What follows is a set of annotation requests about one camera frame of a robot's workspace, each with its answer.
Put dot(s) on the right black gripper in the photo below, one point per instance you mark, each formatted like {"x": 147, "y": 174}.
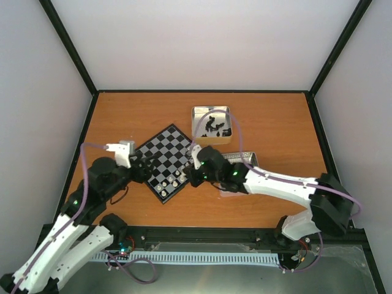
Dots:
{"x": 189, "y": 172}

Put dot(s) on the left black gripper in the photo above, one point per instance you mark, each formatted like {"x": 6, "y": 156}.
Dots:
{"x": 143, "y": 176}

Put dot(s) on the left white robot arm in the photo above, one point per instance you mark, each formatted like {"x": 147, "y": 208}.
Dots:
{"x": 71, "y": 242}

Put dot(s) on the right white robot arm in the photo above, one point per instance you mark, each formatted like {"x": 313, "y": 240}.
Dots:
{"x": 328, "y": 206}

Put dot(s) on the black chess pieces pile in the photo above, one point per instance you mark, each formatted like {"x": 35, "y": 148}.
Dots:
{"x": 213, "y": 129}

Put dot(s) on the green lit circuit board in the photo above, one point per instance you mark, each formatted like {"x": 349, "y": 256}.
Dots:
{"x": 127, "y": 246}

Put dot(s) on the black and silver chessboard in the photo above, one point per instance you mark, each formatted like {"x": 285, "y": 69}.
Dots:
{"x": 171, "y": 144}

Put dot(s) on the gold square tin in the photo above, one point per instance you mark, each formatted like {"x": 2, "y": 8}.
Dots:
{"x": 200, "y": 116}

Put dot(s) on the pink square tin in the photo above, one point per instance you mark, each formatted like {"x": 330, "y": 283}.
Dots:
{"x": 249, "y": 158}

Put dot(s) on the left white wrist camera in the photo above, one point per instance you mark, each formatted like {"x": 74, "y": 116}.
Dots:
{"x": 122, "y": 152}

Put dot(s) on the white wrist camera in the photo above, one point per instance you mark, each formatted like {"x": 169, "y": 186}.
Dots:
{"x": 122, "y": 152}
{"x": 194, "y": 152}

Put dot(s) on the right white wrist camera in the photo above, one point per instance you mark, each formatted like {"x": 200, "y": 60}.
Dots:
{"x": 194, "y": 152}

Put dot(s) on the black aluminium frame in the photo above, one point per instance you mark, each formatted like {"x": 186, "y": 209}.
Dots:
{"x": 354, "y": 20}

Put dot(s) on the light blue cable duct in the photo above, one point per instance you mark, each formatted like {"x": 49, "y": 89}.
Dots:
{"x": 203, "y": 258}

